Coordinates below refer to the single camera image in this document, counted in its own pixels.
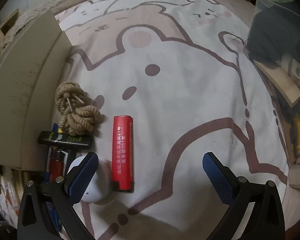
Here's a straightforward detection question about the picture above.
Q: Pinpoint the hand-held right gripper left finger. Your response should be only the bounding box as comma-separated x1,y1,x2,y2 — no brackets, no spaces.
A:
17,152,100,240

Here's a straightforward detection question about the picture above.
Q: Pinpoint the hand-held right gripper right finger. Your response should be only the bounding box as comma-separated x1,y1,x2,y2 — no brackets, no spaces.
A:
202,152,285,240

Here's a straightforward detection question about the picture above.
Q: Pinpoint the white round case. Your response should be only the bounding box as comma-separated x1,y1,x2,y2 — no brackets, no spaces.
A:
67,156,113,204

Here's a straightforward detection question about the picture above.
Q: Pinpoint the white cardboard box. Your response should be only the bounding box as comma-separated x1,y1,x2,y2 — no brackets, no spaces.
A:
0,9,73,172

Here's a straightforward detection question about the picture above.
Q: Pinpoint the red lighter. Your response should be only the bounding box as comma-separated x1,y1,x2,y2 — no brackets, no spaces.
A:
49,149,64,183

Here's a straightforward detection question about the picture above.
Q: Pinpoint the black lighter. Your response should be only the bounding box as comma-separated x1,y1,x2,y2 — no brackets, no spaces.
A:
39,131,93,149

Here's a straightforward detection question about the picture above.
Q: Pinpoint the bear print blanket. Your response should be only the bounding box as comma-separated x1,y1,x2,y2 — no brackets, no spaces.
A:
50,0,294,240

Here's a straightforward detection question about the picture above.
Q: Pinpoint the wooden block in bin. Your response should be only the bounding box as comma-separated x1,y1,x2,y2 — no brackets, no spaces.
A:
255,60,300,108

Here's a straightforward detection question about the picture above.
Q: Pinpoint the dark cloth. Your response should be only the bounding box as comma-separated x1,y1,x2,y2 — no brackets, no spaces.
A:
246,6,300,68

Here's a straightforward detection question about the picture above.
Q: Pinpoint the wooden bedside shelf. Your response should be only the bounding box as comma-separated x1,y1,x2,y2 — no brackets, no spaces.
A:
0,9,19,67

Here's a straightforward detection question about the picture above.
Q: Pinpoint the beige rope knot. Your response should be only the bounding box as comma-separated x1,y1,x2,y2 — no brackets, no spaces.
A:
54,81,106,135

